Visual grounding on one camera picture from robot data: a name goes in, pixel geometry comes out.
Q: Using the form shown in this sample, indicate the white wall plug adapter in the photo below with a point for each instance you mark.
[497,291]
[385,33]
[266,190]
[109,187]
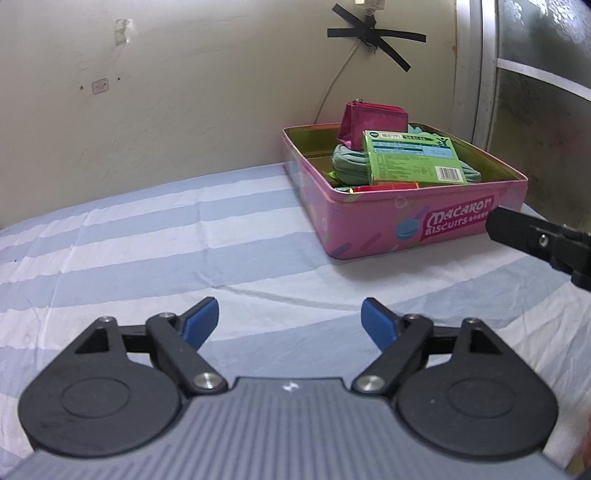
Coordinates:
[369,4]

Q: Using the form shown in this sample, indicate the small wall sticker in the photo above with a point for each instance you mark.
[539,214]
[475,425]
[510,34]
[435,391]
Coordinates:
[99,86]

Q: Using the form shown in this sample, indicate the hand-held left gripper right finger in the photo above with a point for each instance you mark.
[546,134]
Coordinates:
[378,325]

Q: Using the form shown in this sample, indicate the green box with blue label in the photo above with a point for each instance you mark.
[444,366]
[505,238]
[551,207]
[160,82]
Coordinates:
[406,159]

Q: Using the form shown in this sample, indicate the frosted glass window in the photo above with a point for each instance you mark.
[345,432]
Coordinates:
[531,115]

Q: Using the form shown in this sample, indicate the teal zipper pouch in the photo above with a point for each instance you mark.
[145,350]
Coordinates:
[348,159]

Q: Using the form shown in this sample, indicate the red card box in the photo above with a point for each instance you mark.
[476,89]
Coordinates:
[392,186]

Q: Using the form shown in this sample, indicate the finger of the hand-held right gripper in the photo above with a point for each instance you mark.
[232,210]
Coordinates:
[521,233]

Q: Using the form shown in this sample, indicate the clear wall tape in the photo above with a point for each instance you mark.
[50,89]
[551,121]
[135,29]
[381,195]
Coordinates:
[123,31]

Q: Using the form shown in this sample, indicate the pink biscuit tin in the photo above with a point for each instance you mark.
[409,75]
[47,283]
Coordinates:
[369,221]

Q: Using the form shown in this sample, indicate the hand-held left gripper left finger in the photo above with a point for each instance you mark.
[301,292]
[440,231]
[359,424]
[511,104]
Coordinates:
[201,323]

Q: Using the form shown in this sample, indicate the magenta wallet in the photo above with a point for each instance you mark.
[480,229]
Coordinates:
[369,117]

